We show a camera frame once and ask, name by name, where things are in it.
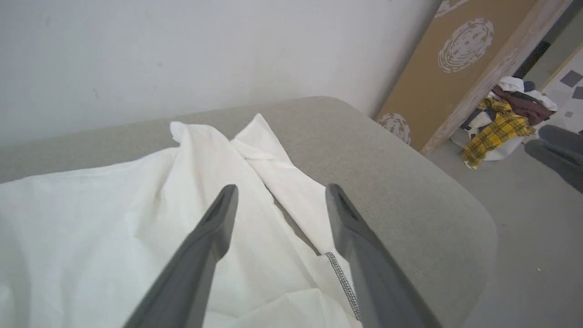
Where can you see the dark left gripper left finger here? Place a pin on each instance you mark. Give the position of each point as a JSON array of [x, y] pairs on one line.
[[191, 269]]

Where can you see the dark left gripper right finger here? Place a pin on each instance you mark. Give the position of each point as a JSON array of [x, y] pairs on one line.
[[378, 282]]

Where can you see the white garment with grey stitching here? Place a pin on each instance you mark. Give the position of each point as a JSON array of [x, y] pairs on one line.
[[114, 228]]

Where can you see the dark red garment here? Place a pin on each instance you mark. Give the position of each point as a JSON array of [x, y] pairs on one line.
[[524, 107]]

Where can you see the yellow plaid shirt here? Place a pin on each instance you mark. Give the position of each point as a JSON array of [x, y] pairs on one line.
[[496, 132]]

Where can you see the brown board with white prints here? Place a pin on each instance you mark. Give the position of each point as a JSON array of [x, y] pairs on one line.
[[432, 91]]

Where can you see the dark grey object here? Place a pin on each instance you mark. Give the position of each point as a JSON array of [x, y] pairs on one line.
[[560, 155]]

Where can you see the whitewashed wooden beam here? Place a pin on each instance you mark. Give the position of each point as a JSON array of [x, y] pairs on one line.
[[496, 68]]

